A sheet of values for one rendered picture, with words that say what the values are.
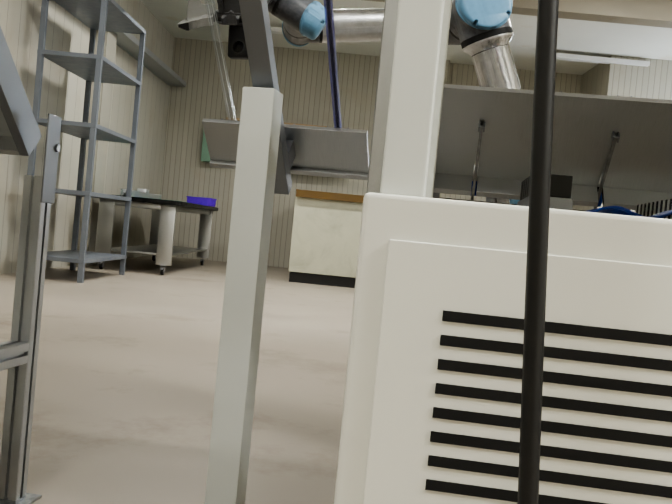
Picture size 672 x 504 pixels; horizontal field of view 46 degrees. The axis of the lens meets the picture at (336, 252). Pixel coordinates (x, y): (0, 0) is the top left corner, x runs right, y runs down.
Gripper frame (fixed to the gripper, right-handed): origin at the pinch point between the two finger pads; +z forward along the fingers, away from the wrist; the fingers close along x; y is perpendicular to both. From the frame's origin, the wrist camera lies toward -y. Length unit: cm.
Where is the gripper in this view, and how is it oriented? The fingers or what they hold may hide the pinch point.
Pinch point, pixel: (216, 32)
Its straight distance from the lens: 155.9
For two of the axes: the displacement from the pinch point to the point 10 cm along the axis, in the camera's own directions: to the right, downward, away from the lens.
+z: -2.2, 4.9, -8.4
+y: -0.1, -8.6, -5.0
